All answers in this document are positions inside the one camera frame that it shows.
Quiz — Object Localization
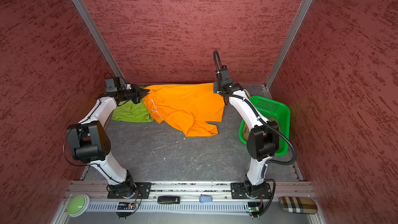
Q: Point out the lime green shorts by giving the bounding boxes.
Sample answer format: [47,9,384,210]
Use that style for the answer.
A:
[112,98,153,123]

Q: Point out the orange shorts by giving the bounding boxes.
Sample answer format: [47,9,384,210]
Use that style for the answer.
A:
[143,83,225,137]

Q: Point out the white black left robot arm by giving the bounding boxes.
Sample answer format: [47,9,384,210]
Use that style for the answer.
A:
[65,84,150,199]

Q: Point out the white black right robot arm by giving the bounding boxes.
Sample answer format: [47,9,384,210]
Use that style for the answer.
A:
[214,82,279,198]

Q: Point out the green plastic laundry basket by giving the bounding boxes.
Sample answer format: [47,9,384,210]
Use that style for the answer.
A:
[238,96,291,157]

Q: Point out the left circuit board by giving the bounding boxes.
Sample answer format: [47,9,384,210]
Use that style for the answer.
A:
[117,202,137,211]

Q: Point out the circuit board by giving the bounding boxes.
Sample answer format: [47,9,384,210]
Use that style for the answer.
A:
[117,202,137,211]
[247,202,263,213]

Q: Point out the black usb device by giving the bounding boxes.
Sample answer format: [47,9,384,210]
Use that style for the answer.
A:
[157,196,180,204]

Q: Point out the light blue small object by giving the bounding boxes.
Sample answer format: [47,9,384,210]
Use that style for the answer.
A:
[199,195,212,203]

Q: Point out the green round push button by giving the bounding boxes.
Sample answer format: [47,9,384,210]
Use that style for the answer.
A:
[66,194,90,217]

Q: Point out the right circuit board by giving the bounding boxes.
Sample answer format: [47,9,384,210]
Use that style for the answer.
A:
[247,202,263,213]

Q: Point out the plaid patterned case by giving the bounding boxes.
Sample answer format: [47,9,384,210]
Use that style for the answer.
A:
[279,196,318,215]

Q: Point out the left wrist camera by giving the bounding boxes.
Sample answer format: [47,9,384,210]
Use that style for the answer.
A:
[105,77,123,93]

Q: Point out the black corrugated cable conduit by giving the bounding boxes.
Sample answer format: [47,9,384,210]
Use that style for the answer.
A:
[212,49,297,166]

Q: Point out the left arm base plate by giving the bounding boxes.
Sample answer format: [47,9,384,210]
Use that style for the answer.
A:
[107,182,152,200]

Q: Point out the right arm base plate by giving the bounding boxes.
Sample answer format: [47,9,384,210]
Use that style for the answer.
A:
[230,181,272,200]

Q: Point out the aluminium front rail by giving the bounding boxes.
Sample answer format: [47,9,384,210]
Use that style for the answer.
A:
[60,180,317,215]

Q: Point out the left aluminium corner post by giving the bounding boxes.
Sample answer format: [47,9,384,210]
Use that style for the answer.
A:
[72,0,124,78]

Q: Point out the aluminium corner post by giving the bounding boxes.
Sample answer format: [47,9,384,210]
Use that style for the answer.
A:
[265,0,313,91]
[72,0,124,78]

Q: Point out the right aluminium corner post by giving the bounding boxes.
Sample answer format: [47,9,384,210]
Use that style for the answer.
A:
[265,0,313,91]

